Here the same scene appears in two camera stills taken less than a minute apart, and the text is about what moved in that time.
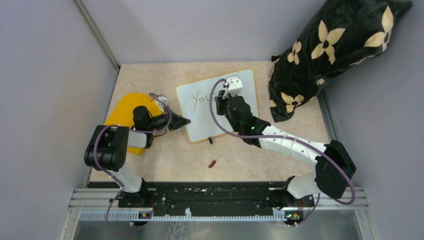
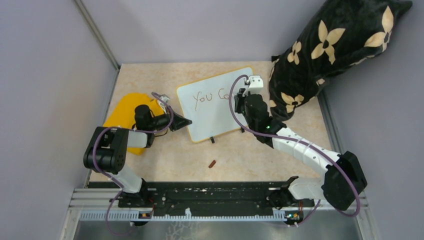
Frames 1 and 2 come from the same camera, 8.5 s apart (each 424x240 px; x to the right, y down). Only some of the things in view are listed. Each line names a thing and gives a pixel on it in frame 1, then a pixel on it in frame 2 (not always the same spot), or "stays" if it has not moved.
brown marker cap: x=212 y=164 stays
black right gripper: x=221 y=101 to x=239 y=99
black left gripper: x=177 y=121 stays
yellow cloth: x=122 y=113 stays
